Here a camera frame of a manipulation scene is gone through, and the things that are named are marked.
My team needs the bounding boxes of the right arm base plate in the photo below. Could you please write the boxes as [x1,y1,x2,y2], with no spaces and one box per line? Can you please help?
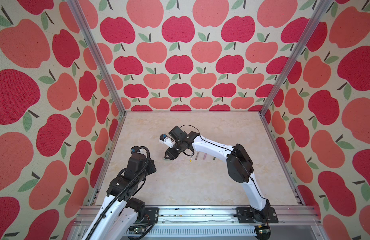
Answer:
[233,207,279,224]

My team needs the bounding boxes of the aluminium corner post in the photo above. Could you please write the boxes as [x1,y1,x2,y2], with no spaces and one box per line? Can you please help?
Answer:
[259,0,332,118]
[66,0,127,116]

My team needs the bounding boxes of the aluminium front rail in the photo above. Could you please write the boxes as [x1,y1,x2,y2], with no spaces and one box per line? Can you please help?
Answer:
[73,205,326,240]

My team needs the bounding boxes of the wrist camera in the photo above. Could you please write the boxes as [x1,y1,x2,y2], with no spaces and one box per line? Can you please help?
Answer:
[131,146,147,156]
[160,134,176,149]

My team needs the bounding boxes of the right aluminium corner post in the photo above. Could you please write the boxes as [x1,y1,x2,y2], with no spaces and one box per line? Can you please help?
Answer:
[259,0,332,118]

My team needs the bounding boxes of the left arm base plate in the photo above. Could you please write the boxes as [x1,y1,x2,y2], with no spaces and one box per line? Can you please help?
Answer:
[132,207,160,225]

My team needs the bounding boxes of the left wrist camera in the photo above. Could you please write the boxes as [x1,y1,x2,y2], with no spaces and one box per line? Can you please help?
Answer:
[131,146,147,156]

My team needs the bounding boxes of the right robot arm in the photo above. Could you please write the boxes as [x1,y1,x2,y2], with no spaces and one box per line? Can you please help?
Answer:
[160,132,270,223]

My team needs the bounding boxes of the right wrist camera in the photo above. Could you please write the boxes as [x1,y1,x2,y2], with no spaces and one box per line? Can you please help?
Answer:
[160,134,176,149]

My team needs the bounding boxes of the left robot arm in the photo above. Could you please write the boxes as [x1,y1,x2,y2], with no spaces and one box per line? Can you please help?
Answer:
[82,151,157,240]

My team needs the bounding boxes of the left aluminium corner post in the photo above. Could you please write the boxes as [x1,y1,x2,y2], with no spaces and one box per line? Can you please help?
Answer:
[66,0,127,116]

